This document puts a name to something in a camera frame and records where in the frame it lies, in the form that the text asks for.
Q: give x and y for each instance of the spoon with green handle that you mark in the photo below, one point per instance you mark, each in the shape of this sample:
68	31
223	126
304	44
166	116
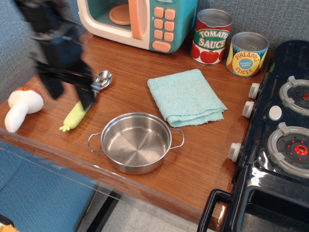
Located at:
77	113

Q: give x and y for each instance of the stainless steel pot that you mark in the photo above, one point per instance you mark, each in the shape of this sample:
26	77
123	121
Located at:
136	143

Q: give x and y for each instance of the tomato sauce can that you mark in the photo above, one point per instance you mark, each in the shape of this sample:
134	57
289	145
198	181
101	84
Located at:
212	30

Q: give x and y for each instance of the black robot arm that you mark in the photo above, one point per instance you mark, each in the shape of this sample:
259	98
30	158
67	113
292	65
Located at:
44	15

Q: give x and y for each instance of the black toy stove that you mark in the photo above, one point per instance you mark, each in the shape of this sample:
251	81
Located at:
271	179

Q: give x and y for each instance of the folded light blue napkin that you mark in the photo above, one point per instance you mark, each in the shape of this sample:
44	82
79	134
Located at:
186	99

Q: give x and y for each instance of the pineapple slices can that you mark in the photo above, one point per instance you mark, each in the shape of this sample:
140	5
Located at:
247	53

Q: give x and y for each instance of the white plush mushroom toy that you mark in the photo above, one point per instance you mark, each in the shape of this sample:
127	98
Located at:
22	101

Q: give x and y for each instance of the orange object at corner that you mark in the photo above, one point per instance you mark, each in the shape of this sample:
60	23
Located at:
7	228

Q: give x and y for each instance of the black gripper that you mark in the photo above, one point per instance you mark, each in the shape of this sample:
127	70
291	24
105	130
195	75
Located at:
59	59

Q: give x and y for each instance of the teal toy microwave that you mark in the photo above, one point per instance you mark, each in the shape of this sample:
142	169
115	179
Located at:
156	25

